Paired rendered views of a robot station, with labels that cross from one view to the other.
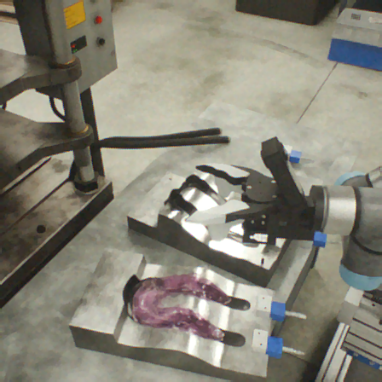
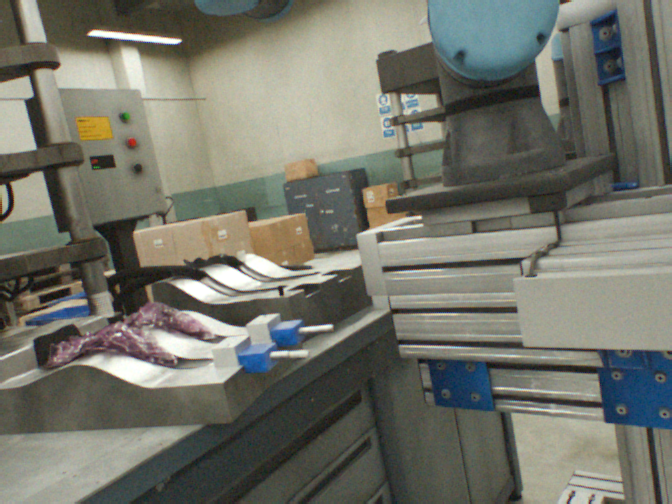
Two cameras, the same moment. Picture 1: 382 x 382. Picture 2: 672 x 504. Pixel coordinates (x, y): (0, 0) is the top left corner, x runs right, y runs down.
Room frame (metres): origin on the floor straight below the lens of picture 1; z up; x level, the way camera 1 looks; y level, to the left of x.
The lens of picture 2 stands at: (-0.16, -0.43, 1.08)
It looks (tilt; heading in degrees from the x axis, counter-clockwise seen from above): 7 degrees down; 6
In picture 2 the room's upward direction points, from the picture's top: 11 degrees counter-clockwise
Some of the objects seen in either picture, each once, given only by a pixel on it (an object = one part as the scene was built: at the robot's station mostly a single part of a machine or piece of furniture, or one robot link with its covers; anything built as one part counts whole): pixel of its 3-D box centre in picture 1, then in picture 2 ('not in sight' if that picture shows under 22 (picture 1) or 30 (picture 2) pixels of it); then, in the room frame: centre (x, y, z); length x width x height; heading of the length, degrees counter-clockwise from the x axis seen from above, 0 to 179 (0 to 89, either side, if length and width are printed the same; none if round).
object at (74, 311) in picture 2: not in sight; (71, 324); (4.17, 2.29, 0.32); 0.60 x 0.41 x 0.22; 67
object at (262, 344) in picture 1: (277, 348); (265, 357); (0.59, -0.22, 0.86); 0.13 x 0.05 x 0.05; 77
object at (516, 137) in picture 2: not in sight; (496, 136); (0.59, -0.57, 1.09); 0.15 x 0.15 x 0.10
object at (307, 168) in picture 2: not in sight; (301, 170); (8.49, 0.83, 1.26); 0.42 x 0.33 x 0.29; 61
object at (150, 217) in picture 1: (211, 216); (240, 294); (1.05, -0.07, 0.87); 0.50 x 0.26 x 0.14; 60
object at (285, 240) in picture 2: not in sight; (249, 258); (6.05, 1.24, 0.37); 1.20 x 0.82 x 0.74; 69
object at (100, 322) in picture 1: (177, 312); (125, 361); (0.69, 0.03, 0.86); 0.50 x 0.26 x 0.11; 77
